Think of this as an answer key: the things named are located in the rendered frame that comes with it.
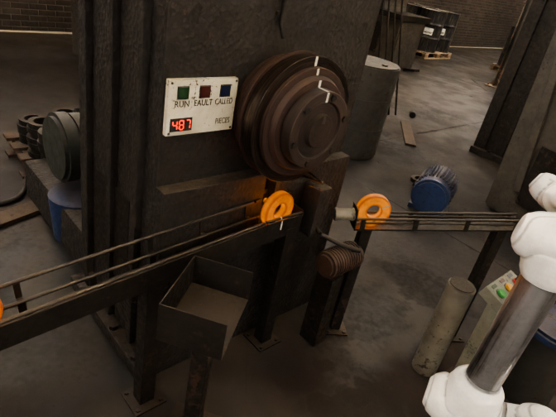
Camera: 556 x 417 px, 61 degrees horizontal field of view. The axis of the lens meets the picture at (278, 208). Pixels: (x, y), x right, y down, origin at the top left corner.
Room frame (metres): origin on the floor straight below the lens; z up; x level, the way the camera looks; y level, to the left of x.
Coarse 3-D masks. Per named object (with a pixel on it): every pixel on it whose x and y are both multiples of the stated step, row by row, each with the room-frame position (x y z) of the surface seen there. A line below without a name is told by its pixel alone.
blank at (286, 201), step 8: (280, 192) 1.65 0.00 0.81; (272, 200) 1.61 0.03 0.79; (280, 200) 1.64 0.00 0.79; (288, 200) 1.67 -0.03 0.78; (264, 208) 1.60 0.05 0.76; (272, 208) 1.61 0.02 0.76; (280, 208) 1.68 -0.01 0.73; (288, 208) 1.68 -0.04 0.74; (264, 216) 1.59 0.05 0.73; (272, 216) 1.61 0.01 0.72; (280, 216) 1.66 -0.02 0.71
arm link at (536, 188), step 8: (544, 176) 1.56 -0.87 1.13; (552, 176) 1.56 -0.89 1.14; (536, 184) 1.55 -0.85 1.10; (544, 184) 1.54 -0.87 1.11; (552, 184) 1.53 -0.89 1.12; (536, 192) 1.54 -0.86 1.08; (544, 192) 1.51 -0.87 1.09; (552, 192) 1.49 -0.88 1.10; (536, 200) 1.55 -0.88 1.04; (544, 200) 1.50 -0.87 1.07; (552, 200) 1.45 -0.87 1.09; (544, 208) 1.52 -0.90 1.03; (552, 208) 1.48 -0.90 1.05
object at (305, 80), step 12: (300, 72) 1.57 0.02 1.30; (312, 72) 1.60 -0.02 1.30; (324, 72) 1.65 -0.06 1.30; (288, 84) 1.53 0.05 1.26; (300, 84) 1.55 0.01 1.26; (312, 84) 1.58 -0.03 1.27; (324, 84) 1.63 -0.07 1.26; (336, 84) 1.70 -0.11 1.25; (276, 96) 1.50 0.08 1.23; (288, 96) 1.52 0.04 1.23; (300, 96) 1.55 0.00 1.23; (276, 108) 1.50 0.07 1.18; (288, 108) 1.51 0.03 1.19; (264, 120) 1.48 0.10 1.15; (276, 120) 1.49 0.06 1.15; (264, 132) 1.48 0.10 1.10; (276, 132) 1.49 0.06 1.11; (264, 144) 1.49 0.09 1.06; (276, 144) 1.50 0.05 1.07; (264, 156) 1.49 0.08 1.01; (276, 156) 1.51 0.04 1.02; (276, 168) 1.54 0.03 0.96; (288, 168) 1.56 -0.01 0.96; (300, 168) 1.61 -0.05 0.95
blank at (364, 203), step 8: (360, 200) 1.88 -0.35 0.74; (368, 200) 1.86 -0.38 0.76; (376, 200) 1.87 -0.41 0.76; (384, 200) 1.88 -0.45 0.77; (360, 208) 1.86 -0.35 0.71; (384, 208) 1.88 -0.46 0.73; (360, 216) 1.86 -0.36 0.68; (368, 216) 1.87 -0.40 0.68; (376, 216) 1.88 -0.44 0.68; (384, 216) 1.88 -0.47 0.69; (368, 224) 1.87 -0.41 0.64; (376, 224) 1.88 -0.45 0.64
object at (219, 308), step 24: (192, 264) 1.24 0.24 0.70; (216, 264) 1.25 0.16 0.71; (192, 288) 1.23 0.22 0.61; (216, 288) 1.25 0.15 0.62; (240, 288) 1.24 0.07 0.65; (168, 312) 1.00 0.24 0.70; (192, 312) 1.13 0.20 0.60; (216, 312) 1.15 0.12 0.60; (240, 312) 1.17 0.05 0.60; (168, 336) 1.00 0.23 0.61; (192, 336) 0.99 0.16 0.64; (216, 336) 0.98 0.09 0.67; (192, 360) 1.12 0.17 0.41; (192, 384) 1.11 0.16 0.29; (192, 408) 1.11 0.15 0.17
